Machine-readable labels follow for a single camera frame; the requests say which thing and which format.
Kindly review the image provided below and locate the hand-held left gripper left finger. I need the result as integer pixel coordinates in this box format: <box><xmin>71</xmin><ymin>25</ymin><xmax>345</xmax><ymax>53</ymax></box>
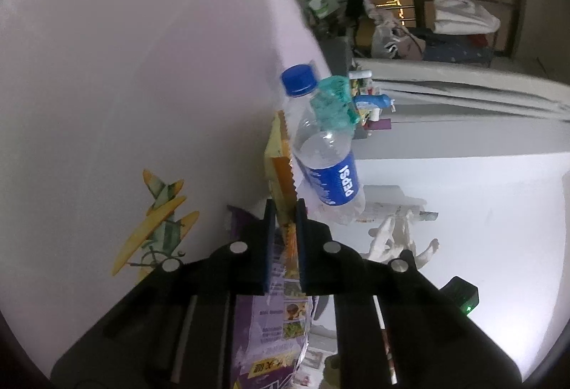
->
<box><xmin>50</xmin><ymin>198</ymin><xmax>277</xmax><ymax>389</ymax></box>

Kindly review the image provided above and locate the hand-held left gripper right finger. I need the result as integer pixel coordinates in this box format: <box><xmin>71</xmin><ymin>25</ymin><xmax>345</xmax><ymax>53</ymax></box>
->
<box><xmin>296</xmin><ymin>199</ymin><xmax>523</xmax><ymax>389</ymax></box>

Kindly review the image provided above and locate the orange purple snack packet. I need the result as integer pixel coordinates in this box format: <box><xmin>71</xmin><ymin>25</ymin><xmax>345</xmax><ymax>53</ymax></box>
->
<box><xmin>227</xmin><ymin>109</ymin><xmax>322</xmax><ymax>389</ymax></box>

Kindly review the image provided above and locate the clear plastic bottle blue label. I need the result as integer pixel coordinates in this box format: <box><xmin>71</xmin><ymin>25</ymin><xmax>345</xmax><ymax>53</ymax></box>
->
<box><xmin>280</xmin><ymin>64</ymin><xmax>366</xmax><ymax>226</ymax></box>

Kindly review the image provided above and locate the teal plastic wrapper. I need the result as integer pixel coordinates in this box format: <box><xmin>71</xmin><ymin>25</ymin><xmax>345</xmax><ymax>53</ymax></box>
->
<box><xmin>310</xmin><ymin>76</ymin><xmax>361</xmax><ymax>141</ymax></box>

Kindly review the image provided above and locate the small purple box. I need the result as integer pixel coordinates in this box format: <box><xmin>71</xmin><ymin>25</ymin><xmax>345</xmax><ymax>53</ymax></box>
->
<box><xmin>364</xmin><ymin>118</ymin><xmax>393</xmax><ymax>141</ymax></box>

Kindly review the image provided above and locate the small white blue bottle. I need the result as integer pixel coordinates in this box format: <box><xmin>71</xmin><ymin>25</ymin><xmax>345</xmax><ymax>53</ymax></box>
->
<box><xmin>355</xmin><ymin>95</ymin><xmax>396</xmax><ymax>112</ymax></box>

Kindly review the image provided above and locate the white airplane print plastic box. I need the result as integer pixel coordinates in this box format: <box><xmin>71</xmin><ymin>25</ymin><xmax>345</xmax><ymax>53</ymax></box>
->
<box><xmin>0</xmin><ymin>0</ymin><xmax>334</xmax><ymax>329</ymax></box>

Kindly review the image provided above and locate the plastic bag of clothes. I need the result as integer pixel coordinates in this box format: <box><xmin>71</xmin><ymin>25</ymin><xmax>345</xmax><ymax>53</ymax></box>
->
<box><xmin>364</xmin><ymin>0</ymin><xmax>429</xmax><ymax>61</ymax></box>

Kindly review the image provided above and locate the blue patterned bedding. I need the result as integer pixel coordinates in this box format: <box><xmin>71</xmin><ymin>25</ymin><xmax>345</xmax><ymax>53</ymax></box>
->
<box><xmin>422</xmin><ymin>42</ymin><xmax>496</xmax><ymax>65</ymax></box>

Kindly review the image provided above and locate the green white packet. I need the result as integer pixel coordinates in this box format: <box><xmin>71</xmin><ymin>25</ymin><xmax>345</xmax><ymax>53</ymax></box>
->
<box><xmin>309</xmin><ymin>0</ymin><xmax>340</xmax><ymax>21</ymax></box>

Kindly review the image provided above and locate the white cloth bag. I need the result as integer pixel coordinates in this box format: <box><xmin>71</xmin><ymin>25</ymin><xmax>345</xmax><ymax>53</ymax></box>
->
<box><xmin>433</xmin><ymin>0</ymin><xmax>502</xmax><ymax>34</ymax></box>

